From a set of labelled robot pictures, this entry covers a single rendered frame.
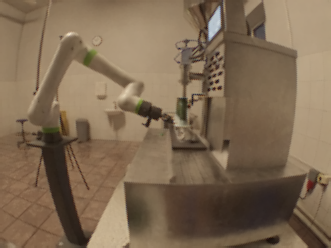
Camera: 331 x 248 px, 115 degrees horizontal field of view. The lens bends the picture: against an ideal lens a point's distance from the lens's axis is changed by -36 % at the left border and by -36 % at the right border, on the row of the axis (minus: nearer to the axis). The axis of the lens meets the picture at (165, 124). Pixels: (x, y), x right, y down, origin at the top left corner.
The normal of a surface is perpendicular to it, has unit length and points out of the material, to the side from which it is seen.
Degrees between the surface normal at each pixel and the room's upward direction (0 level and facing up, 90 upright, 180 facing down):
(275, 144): 90
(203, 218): 90
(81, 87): 90
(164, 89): 90
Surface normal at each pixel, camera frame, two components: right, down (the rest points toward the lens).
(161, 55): 0.00, 0.16
